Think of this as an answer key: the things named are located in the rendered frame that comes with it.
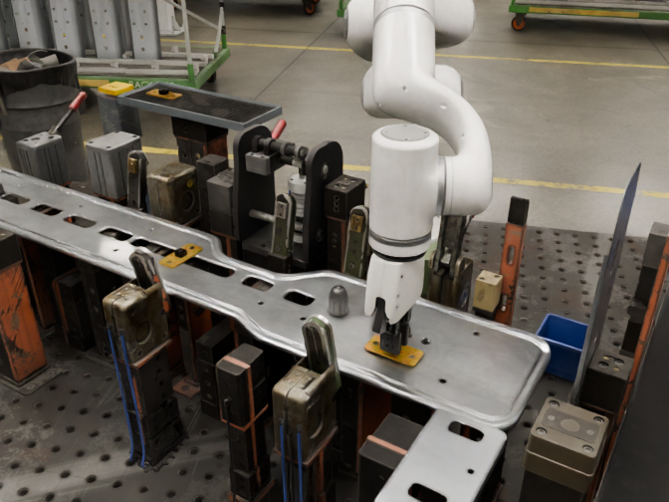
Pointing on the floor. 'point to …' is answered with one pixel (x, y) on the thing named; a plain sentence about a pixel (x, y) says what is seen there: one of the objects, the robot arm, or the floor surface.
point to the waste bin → (41, 103)
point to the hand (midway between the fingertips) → (394, 336)
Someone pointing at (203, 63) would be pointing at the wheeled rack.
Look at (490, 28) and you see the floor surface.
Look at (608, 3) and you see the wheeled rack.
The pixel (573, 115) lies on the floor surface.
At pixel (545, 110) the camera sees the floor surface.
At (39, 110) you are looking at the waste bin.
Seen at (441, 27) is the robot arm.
